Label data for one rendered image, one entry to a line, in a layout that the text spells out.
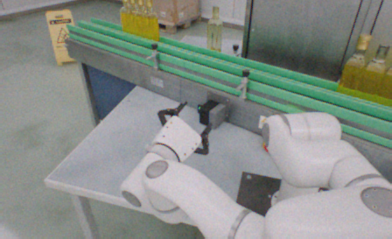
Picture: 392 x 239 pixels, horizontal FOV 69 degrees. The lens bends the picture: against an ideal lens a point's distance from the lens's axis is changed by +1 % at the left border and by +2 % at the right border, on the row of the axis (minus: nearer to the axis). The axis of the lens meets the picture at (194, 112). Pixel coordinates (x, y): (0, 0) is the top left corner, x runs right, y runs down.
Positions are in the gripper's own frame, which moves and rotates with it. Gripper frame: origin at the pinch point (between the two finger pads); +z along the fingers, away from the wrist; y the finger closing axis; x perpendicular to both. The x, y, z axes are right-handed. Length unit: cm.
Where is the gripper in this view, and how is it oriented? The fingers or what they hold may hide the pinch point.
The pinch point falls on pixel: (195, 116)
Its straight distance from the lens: 78.0
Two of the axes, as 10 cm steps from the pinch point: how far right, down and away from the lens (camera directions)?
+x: 4.5, -4.6, -7.6
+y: 7.6, 6.5, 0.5
